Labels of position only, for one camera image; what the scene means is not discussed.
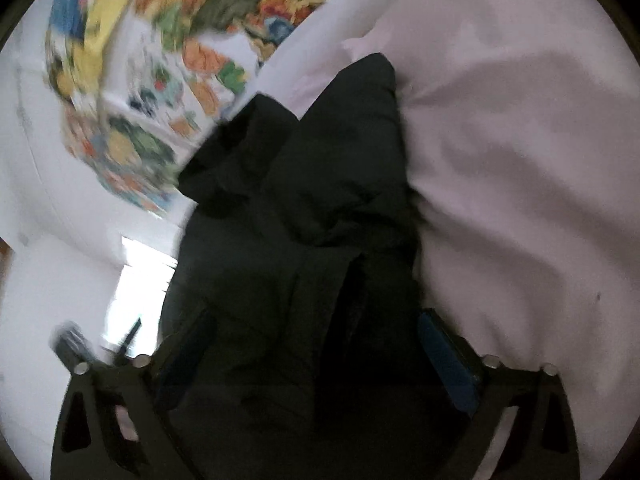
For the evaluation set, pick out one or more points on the anime characters wall poster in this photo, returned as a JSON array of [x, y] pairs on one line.
[[125, 165]]

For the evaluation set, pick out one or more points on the white cartoon wall poster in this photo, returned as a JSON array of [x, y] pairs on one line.
[[175, 90]]

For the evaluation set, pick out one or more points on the black garment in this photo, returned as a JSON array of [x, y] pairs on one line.
[[325, 185]]

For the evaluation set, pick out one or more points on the window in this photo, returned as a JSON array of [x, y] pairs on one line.
[[135, 285]]

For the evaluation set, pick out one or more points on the yellow and blue wall poster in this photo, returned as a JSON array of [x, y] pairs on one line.
[[95, 15]]

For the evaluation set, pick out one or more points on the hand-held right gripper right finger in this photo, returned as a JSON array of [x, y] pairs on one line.
[[445, 360]]

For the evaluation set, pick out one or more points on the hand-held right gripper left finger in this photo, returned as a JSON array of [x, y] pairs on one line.
[[175, 372]]

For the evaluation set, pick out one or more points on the green dragon wall poster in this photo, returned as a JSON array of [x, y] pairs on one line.
[[240, 5]]

